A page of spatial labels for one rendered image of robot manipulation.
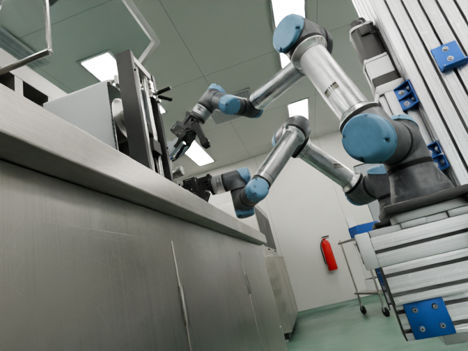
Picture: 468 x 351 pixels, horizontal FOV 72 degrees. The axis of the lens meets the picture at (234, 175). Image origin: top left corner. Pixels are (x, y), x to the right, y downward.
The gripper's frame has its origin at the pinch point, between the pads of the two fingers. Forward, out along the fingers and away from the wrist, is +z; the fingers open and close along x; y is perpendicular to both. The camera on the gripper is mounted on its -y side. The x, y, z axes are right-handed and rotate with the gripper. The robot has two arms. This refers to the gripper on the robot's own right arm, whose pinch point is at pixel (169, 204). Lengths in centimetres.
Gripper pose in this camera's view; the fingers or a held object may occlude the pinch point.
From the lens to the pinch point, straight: 136.5
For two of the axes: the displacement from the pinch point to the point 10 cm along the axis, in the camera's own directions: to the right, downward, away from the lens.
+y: -2.3, -9.2, 3.0
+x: -2.3, -2.5, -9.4
